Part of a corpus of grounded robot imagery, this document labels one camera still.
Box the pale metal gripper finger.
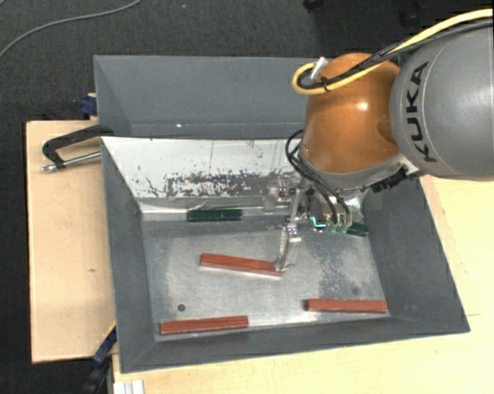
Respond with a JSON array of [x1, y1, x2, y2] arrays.
[[272, 225, 294, 272], [284, 235, 304, 270]]

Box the red-brown flat block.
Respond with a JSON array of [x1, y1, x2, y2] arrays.
[[197, 250, 285, 283], [159, 315, 251, 335], [303, 294, 389, 318]]

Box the grey metal bin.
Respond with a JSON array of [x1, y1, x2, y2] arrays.
[[92, 38, 472, 374]]

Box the pale flat board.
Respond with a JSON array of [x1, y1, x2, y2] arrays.
[[20, 117, 118, 364]]

